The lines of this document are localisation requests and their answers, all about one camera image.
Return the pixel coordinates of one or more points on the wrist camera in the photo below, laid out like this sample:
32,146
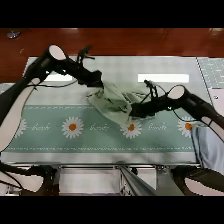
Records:
84,53
150,87

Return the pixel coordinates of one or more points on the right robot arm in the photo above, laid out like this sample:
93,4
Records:
196,105

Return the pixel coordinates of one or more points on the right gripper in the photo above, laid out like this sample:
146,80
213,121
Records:
143,109

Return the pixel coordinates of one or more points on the pale green garment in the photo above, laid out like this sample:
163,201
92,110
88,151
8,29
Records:
115,101

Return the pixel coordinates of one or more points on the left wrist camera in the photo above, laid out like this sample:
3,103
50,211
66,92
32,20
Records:
84,53

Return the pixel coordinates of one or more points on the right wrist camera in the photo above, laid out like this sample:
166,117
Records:
150,87

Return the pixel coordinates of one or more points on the light blue garment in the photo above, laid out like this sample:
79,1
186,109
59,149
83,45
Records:
210,146

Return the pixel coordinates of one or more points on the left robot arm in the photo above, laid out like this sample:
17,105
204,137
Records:
13,100

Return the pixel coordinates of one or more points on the silver frame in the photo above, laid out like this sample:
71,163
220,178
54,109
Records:
133,181

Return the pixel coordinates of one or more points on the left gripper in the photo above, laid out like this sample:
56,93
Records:
90,78

